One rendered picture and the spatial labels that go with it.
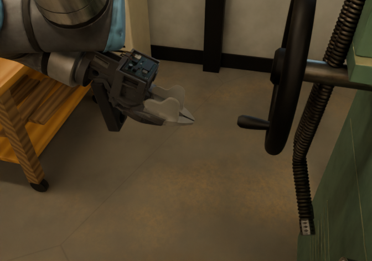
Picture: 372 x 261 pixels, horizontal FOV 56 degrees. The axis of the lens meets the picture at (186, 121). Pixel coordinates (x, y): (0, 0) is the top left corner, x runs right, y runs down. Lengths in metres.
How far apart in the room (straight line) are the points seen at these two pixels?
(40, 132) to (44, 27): 1.02
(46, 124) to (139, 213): 0.52
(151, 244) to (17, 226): 0.49
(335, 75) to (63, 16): 0.40
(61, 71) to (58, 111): 0.96
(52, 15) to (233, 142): 1.25
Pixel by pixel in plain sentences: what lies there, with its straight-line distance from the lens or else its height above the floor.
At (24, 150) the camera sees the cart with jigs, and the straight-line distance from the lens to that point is 1.32.
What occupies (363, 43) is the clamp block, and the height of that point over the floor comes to 0.89.
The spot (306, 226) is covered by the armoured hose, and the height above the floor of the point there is 0.58.
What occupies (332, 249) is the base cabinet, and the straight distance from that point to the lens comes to 0.86.
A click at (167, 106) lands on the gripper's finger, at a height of 0.75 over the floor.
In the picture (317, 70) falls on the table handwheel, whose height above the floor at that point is 0.82.
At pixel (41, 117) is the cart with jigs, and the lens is 1.52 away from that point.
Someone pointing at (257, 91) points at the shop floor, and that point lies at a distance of 1.92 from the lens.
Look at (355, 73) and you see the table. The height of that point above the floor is 0.86.
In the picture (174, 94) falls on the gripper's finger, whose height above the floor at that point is 0.75.
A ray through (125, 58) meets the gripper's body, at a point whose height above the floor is 0.82.
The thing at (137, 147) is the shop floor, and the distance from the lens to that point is 1.57.
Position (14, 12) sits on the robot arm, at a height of 0.93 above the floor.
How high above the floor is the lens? 1.12
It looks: 42 degrees down
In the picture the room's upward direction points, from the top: straight up
